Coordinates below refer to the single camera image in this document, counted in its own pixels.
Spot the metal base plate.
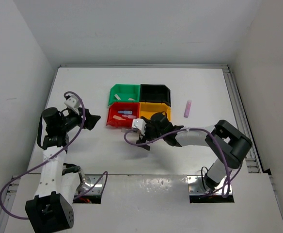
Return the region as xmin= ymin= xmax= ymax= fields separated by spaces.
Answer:
xmin=187 ymin=175 xmax=228 ymax=197
xmin=75 ymin=174 xmax=104 ymax=196

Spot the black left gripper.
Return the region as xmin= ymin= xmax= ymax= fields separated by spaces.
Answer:
xmin=59 ymin=107 xmax=100 ymax=132

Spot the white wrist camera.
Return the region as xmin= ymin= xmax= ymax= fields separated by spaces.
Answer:
xmin=64 ymin=95 xmax=80 ymax=110
xmin=131 ymin=118 xmax=146 ymax=135

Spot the orange correction tape dispenser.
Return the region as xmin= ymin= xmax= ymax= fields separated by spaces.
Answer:
xmin=113 ymin=115 xmax=124 ymax=120

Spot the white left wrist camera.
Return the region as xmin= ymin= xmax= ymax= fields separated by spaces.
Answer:
xmin=64 ymin=95 xmax=80 ymax=110

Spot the black plastic bin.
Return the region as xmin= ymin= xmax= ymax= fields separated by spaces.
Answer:
xmin=140 ymin=84 xmax=171 ymax=107

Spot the red plastic bin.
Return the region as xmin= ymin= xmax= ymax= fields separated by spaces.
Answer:
xmin=106 ymin=102 xmax=140 ymax=128

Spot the yellow plastic bin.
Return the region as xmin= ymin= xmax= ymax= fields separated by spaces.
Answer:
xmin=139 ymin=102 xmax=171 ymax=121

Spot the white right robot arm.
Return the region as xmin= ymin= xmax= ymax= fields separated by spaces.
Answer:
xmin=132 ymin=112 xmax=252 ymax=191

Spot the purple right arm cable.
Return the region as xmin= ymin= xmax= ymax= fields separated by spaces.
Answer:
xmin=124 ymin=127 xmax=243 ymax=199

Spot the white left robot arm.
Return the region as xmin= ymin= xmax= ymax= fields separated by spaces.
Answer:
xmin=25 ymin=107 xmax=101 ymax=233

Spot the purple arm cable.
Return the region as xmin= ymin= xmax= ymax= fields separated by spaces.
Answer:
xmin=0 ymin=91 xmax=108 ymax=220
xmin=124 ymin=127 xmax=243 ymax=199

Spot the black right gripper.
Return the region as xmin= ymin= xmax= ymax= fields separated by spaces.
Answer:
xmin=136 ymin=120 xmax=165 ymax=150

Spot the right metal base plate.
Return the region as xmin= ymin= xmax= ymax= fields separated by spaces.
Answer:
xmin=187 ymin=175 xmax=228 ymax=197

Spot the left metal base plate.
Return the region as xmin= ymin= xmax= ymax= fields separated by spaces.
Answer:
xmin=75 ymin=174 xmax=104 ymax=196

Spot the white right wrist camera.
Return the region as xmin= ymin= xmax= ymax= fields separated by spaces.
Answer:
xmin=131 ymin=118 xmax=146 ymax=135

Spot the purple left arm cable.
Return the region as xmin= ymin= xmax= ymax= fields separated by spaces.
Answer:
xmin=0 ymin=91 xmax=108 ymax=220

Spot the green plastic bin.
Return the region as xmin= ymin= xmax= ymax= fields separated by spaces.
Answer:
xmin=108 ymin=83 xmax=140 ymax=106

